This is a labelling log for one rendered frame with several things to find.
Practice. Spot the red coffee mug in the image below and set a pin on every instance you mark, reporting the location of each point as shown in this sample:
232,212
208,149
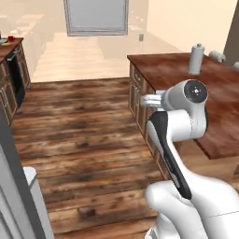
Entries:
11,39

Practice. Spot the small white rounded object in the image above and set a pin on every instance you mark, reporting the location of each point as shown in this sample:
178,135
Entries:
236,65

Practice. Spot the grey framed window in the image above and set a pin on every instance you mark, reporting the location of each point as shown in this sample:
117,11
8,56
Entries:
96,15

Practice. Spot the white paper towel roll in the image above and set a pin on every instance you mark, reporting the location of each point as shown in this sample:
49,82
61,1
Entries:
196,59

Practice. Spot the grey fridge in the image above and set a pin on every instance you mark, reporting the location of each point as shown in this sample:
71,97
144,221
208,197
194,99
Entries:
12,174

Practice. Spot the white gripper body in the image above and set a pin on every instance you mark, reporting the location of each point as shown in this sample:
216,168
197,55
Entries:
151,101

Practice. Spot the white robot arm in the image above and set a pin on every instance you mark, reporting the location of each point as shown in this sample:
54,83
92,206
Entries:
183,124

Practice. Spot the brown island drawer front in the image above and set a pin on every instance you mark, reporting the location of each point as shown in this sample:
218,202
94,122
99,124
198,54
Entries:
137,77

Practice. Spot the brown wooden cupboard run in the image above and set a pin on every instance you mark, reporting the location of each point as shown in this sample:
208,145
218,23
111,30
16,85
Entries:
21,65

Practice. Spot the brown wooden island cabinet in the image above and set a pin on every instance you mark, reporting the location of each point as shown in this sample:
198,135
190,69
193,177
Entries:
141,102

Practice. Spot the grey wall outlet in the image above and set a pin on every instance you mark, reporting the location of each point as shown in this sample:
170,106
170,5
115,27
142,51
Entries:
141,37

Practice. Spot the dark tall cabinet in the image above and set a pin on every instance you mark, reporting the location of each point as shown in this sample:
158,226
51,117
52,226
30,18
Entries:
231,31

